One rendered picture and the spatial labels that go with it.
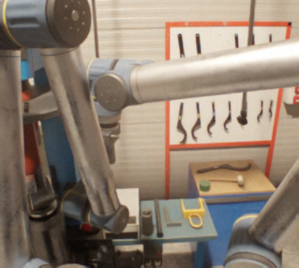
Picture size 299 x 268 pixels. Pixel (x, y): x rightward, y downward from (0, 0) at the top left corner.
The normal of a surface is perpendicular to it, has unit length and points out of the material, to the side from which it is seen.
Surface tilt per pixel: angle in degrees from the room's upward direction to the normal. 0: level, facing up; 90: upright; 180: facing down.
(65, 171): 90
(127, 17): 90
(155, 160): 90
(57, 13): 89
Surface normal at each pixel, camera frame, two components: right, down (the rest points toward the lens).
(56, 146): 0.04, 0.35
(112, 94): -0.41, 0.33
